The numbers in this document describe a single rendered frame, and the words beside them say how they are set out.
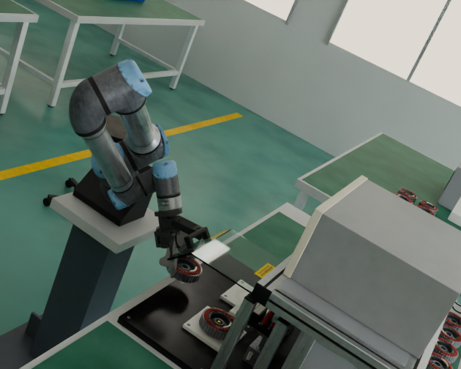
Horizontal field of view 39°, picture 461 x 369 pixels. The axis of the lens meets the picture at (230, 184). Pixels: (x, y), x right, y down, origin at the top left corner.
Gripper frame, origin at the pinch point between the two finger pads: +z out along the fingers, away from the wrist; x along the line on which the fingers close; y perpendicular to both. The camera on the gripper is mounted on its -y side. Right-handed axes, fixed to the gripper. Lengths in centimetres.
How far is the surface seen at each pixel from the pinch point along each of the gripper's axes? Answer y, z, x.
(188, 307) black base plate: -3.9, 9.3, 7.1
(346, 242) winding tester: -60, -16, 20
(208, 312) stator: -13.0, 9.1, 10.9
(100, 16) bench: 197, -111, -242
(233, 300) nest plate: -11.6, 12.8, -8.4
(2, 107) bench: 235, -54, -166
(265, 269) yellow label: -35.0, -6.3, 14.0
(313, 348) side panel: -53, 8, 31
